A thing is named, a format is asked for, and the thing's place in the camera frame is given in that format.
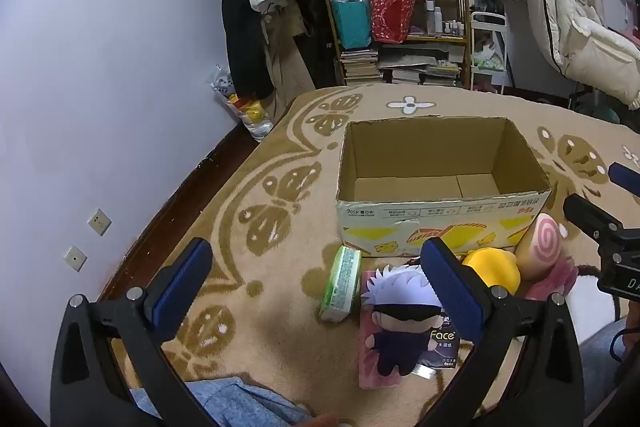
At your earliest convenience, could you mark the white trolley cart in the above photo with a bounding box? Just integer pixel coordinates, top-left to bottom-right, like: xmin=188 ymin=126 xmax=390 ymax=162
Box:
xmin=469 ymin=9 xmax=508 ymax=92

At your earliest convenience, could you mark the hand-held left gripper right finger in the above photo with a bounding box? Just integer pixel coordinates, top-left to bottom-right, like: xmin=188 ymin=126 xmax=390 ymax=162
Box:
xmin=420 ymin=237 xmax=586 ymax=427

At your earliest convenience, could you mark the plastic bag with bottles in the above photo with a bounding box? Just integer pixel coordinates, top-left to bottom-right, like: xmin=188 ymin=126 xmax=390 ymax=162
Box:
xmin=207 ymin=64 xmax=275 ymax=142

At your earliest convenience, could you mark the black cord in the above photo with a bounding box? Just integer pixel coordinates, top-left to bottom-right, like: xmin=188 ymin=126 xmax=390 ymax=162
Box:
xmin=575 ymin=264 xmax=626 ymax=323

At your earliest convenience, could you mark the stack of books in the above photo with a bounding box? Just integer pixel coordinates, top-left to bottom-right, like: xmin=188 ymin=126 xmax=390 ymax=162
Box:
xmin=340 ymin=44 xmax=466 ymax=88

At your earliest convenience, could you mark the yellow plush toy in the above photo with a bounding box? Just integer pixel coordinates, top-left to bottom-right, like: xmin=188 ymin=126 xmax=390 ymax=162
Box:
xmin=461 ymin=247 xmax=522 ymax=298

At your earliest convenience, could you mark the red patterned gift bag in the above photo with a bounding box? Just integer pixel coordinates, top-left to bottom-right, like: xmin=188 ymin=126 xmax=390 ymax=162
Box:
xmin=369 ymin=0 xmax=417 ymax=44

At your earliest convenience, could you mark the white-haired plush doll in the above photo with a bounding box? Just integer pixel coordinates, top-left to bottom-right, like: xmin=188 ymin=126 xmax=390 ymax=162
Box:
xmin=361 ymin=266 xmax=446 ymax=378

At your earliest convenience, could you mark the beige hanging garment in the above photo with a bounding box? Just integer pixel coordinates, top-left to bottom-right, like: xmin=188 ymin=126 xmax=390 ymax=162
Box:
xmin=260 ymin=2 xmax=326 ymax=118

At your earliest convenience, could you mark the white single-hole wall socket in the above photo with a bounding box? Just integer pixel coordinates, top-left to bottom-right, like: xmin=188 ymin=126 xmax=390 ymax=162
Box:
xmin=64 ymin=245 xmax=88 ymax=271

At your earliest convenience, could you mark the beige patterned rug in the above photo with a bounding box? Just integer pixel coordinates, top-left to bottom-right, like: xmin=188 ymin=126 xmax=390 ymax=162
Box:
xmin=97 ymin=84 xmax=640 ymax=427

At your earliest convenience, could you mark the teal bag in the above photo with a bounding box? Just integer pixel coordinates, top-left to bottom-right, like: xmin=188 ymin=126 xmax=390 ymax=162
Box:
xmin=330 ymin=0 xmax=373 ymax=50

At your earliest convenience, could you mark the person's right leg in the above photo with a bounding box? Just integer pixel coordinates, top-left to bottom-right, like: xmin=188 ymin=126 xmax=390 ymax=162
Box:
xmin=580 ymin=322 xmax=640 ymax=427

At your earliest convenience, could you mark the black tissue pack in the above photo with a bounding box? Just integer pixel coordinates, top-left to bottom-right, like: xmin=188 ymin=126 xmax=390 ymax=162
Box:
xmin=415 ymin=324 xmax=461 ymax=370

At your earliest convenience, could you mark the person's leg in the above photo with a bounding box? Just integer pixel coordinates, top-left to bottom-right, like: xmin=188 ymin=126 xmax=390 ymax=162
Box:
xmin=580 ymin=322 xmax=640 ymax=427
xmin=130 ymin=377 xmax=321 ymax=427

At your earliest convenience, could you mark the printed cardboard box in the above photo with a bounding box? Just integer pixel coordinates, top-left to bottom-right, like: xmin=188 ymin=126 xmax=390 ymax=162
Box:
xmin=335 ymin=117 xmax=553 ymax=258

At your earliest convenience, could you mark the pink swirl plush toy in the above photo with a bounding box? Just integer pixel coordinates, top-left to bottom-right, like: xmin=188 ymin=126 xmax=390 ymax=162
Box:
xmin=515 ymin=213 xmax=568 ymax=283

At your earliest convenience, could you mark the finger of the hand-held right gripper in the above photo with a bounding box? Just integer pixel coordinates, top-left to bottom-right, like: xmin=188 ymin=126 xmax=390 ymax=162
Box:
xmin=608 ymin=162 xmax=640 ymax=198
xmin=562 ymin=194 xmax=623 ymax=243

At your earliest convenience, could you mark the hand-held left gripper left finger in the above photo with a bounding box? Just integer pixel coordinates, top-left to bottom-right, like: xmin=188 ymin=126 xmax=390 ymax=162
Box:
xmin=50 ymin=237 xmax=216 ymax=427

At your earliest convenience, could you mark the black hanging coat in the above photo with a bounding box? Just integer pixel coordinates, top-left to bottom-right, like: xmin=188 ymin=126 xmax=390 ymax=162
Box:
xmin=212 ymin=0 xmax=276 ymax=100

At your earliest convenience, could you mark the group of small bottles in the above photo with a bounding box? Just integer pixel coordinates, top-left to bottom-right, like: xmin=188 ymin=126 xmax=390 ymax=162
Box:
xmin=425 ymin=0 xmax=466 ymax=38

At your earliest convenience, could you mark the green tissue pack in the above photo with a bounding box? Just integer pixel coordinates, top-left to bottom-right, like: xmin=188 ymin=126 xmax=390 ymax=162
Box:
xmin=319 ymin=245 xmax=363 ymax=324

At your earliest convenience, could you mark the person's left leg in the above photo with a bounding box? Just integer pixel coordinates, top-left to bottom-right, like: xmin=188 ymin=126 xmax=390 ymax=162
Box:
xmin=130 ymin=377 xmax=321 ymax=427

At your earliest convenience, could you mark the white multi-pin wall socket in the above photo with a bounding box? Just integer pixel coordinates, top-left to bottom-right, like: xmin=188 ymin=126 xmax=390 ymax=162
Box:
xmin=86 ymin=208 xmax=112 ymax=237

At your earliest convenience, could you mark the pink tissue pack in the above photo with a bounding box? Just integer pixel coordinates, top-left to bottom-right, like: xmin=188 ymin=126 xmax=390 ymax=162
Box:
xmin=357 ymin=269 xmax=436 ymax=390

